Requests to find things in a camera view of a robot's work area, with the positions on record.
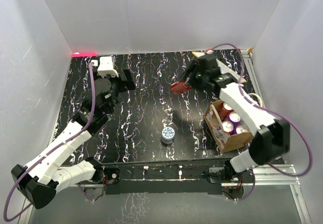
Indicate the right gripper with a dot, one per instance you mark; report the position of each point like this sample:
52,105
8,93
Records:
194,67

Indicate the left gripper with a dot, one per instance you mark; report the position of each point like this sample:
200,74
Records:
129,82

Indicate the red cola can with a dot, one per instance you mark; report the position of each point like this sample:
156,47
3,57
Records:
179,88
225,110

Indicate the canvas tote bag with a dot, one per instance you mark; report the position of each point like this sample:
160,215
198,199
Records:
224,141

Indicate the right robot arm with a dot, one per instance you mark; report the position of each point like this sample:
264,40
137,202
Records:
271,136

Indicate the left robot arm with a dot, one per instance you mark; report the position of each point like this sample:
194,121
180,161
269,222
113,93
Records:
40,179

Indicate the pink tape strip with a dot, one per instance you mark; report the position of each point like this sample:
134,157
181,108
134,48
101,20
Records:
83,54

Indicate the small blue round tin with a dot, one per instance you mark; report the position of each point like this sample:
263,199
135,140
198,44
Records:
167,135

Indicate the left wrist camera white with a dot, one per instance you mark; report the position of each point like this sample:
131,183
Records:
105,66

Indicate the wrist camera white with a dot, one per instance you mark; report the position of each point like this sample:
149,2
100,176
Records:
105,66
208,54

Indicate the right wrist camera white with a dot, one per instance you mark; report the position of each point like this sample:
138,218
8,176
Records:
208,54

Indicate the black front rail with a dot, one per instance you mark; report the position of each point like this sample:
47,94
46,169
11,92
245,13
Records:
171,176

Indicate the aluminium frame rail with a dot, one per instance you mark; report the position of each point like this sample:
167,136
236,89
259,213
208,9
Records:
266,175

